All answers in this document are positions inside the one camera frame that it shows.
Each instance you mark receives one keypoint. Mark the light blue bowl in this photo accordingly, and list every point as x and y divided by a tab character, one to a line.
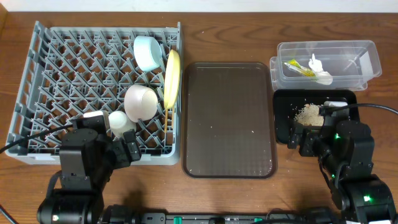
147	53

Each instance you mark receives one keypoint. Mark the yellow plate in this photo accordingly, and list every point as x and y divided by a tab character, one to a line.
172	79

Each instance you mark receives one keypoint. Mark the grey dishwasher rack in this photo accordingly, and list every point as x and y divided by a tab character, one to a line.
70	71

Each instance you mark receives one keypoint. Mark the brown serving tray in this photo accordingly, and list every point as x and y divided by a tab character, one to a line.
229	123

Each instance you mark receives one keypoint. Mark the yellow green wrapper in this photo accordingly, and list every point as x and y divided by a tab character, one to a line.
294	66

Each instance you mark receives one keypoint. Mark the crumpled white tissue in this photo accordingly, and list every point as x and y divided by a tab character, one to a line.
322	77

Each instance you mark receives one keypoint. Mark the white rice bowl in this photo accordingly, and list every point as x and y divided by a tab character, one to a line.
140	102

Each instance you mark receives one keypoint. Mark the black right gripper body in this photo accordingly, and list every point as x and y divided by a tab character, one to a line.
304	140

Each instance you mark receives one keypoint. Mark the black waste tray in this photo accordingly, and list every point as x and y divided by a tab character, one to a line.
287	103

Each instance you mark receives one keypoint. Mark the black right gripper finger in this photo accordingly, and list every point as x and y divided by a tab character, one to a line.
295	134
306	143

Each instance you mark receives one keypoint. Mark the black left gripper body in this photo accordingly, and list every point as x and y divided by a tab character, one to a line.
125	149

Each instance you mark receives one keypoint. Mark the rice food scraps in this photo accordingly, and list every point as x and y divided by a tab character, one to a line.
309	116

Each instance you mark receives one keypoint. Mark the clear plastic bin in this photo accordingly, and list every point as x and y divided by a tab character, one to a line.
351	63

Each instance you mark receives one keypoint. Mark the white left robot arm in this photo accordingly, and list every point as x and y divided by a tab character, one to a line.
88	158

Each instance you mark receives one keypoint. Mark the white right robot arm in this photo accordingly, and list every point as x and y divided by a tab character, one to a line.
344	151

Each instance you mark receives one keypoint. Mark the white cup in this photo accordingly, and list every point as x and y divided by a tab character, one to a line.
119	123

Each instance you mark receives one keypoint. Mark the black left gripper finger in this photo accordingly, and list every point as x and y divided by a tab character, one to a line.
132	147
122	154

